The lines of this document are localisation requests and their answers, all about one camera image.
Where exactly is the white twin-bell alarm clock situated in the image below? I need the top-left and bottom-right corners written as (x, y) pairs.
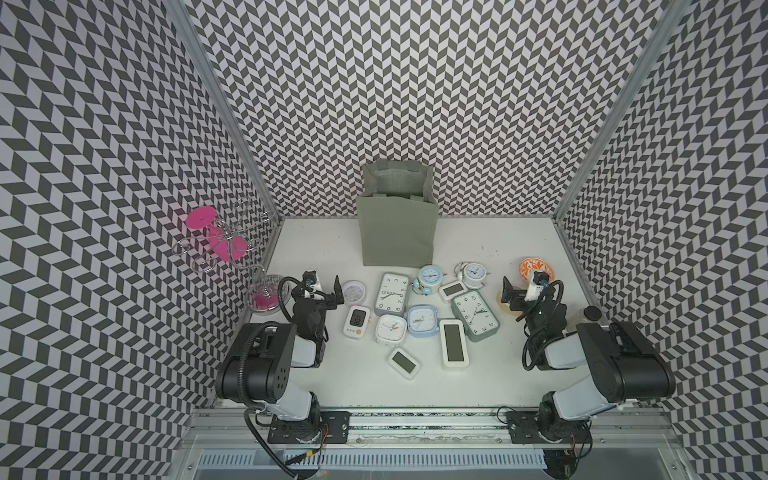
top-left (454, 262), bottom-right (488, 290)

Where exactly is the blue twin-bell alarm clock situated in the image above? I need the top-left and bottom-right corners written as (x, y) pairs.
top-left (411, 265), bottom-right (444, 296)

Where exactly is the green canvas bag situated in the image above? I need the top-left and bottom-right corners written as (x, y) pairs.
top-left (357, 160), bottom-right (439, 268)

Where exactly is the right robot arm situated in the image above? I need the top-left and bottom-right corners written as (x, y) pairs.
top-left (499, 271), bottom-right (676, 445)

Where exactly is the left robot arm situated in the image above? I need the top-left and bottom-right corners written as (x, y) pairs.
top-left (215, 271), bottom-right (351, 445)

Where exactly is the pink round alarm clock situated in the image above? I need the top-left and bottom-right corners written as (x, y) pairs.
top-left (342, 280), bottom-right (367, 305)

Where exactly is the orange round clock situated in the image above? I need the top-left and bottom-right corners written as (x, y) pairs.
top-left (497, 289), bottom-right (526, 317)

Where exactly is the large green analog clock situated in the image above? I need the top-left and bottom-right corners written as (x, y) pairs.
top-left (451, 291), bottom-right (500, 342)

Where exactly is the green rectangular analog clock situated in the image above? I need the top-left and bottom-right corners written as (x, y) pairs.
top-left (374, 272), bottom-right (410, 316)

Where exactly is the small white digital clock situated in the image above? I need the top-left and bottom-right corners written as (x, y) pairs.
top-left (437, 280), bottom-right (469, 303)

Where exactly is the white square analog clock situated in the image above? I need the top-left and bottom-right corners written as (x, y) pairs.
top-left (375, 314), bottom-right (408, 347)

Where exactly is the tall white digital clock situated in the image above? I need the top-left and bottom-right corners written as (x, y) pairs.
top-left (439, 319), bottom-right (470, 369)

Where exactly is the blue square alarm clock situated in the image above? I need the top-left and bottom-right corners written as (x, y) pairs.
top-left (407, 305), bottom-right (439, 338)

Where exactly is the white tilted digital clock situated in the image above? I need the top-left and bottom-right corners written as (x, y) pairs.
top-left (387, 347), bottom-right (421, 380)

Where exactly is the white timer with orange buttons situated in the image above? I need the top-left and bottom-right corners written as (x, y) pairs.
top-left (342, 305), bottom-right (371, 340)

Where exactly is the orange patterned bowl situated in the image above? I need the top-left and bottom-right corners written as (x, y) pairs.
top-left (518, 257), bottom-right (556, 283)

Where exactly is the jar with black lid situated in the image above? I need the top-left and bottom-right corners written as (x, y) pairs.
top-left (567, 305), bottom-right (603, 333)

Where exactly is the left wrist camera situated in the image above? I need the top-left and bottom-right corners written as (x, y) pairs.
top-left (301, 270), bottom-right (318, 298)

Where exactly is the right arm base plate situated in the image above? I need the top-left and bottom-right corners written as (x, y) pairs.
top-left (504, 411), bottom-right (591, 445)

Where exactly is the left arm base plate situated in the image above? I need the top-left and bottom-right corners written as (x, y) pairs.
top-left (267, 410), bottom-right (351, 445)

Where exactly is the aluminium front rail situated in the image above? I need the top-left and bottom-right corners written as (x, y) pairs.
top-left (182, 407), bottom-right (682, 449)

